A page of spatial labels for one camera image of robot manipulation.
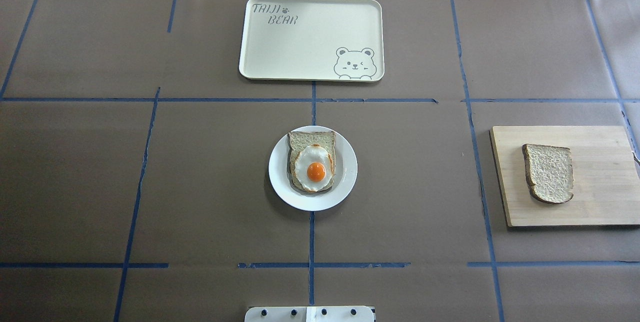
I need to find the white round plate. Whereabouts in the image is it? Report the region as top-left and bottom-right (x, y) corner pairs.
(269, 126), (358, 211)

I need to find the brown bread slice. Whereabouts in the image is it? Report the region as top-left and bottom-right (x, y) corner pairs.
(521, 143), (575, 205)

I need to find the fried egg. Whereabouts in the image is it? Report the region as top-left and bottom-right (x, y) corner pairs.
(292, 144), (334, 193)

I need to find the cream bear serving tray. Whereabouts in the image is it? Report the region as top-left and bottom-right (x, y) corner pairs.
(238, 0), (386, 83)

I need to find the wooden cutting board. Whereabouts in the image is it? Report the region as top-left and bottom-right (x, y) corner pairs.
(490, 125), (640, 227)

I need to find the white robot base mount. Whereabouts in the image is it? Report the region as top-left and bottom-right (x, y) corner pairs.
(244, 305), (377, 322)

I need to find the bottom bread slice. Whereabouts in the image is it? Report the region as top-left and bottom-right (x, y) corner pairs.
(288, 131), (336, 191)

